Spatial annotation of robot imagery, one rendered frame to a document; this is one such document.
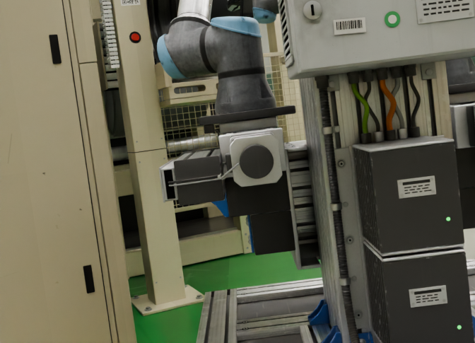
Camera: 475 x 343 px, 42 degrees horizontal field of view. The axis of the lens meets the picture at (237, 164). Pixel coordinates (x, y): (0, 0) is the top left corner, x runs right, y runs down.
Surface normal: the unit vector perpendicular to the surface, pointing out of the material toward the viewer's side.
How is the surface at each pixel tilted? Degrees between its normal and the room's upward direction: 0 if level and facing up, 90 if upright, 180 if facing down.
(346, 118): 90
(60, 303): 90
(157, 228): 90
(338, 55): 89
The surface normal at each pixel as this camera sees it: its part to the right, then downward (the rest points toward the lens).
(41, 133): 0.38, 0.03
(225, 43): -0.42, 0.12
